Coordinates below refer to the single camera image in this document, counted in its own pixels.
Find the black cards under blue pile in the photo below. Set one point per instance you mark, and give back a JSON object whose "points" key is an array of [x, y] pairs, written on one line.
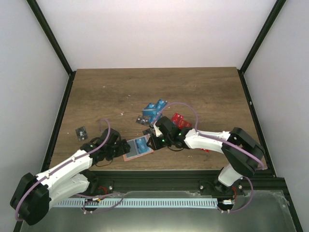
{"points": [[144, 120]]}

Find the right black frame post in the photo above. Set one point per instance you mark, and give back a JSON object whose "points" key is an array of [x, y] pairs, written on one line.
{"points": [[271, 18]]}

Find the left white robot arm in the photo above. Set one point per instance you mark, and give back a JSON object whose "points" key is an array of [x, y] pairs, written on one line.
{"points": [[35, 195]]}

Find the black frame post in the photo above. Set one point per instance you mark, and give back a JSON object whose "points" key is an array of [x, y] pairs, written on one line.
{"points": [[34, 6], [271, 18]]}

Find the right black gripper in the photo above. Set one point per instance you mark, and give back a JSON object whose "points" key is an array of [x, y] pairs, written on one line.
{"points": [[156, 146]]}

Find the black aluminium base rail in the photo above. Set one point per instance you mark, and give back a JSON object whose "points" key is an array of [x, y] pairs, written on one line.
{"points": [[201, 181]]}

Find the left black frame post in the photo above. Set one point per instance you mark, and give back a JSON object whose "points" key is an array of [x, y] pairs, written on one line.
{"points": [[34, 6]]}

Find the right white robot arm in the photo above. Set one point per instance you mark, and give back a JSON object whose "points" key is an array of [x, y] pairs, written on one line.
{"points": [[243, 153]]}

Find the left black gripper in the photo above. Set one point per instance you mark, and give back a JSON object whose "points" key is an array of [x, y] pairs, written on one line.
{"points": [[123, 149]]}

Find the metal sheet front panel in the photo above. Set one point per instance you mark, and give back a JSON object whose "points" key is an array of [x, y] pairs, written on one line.
{"points": [[267, 211]]}

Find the blue card pile top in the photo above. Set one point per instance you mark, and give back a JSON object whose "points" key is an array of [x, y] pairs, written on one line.
{"points": [[152, 111]]}

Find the light blue slotted cable duct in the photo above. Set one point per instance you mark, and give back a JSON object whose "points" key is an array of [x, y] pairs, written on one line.
{"points": [[203, 203]]}

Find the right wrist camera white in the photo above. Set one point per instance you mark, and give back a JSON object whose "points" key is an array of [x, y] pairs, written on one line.
{"points": [[158, 133]]}

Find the lone black card far left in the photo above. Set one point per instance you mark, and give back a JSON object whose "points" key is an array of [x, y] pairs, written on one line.
{"points": [[81, 133]]}

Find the red card pile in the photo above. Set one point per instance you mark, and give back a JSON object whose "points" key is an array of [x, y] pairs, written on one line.
{"points": [[178, 120]]}

